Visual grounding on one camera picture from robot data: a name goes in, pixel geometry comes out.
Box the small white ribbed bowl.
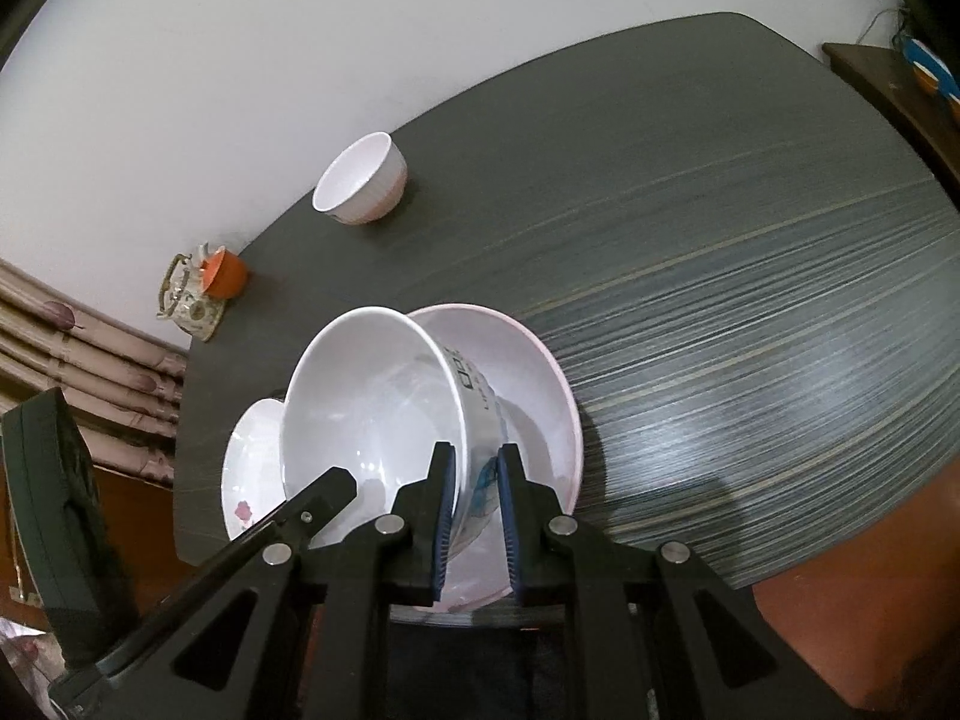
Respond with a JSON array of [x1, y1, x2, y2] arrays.
[[311, 132, 408, 227]]

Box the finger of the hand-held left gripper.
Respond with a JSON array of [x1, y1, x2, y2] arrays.
[[225, 467, 359, 552]]

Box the white bowl with blue band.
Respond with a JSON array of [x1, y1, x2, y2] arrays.
[[279, 306, 505, 563]]

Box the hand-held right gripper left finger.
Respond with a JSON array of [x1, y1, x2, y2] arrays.
[[142, 441, 460, 720]]

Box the orange lidded cup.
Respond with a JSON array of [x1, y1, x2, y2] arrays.
[[201, 247, 250, 299]]

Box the blue and orange small bowls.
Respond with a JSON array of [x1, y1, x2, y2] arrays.
[[902, 36, 960, 118]]

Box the floral ceramic teapot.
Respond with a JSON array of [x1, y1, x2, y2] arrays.
[[155, 242, 226, 342]]

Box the white plate with pink flower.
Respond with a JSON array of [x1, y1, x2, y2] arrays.
[[220, 396, 331, 541]]

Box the pink bowl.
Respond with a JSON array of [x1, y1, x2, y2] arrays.
[[409, 304, 584, 612]]

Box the beige patterned curtain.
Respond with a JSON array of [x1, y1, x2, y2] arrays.
[[0, 259, 188, 475]]

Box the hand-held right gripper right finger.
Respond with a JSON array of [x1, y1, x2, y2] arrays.
[[496, 442, 857, 720]]

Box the brown wooden door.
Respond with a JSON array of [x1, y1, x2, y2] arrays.
[[82, 457, 185, 616]]

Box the dark wooden shelf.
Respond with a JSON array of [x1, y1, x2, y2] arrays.
[[821, 41, 960, 192]]

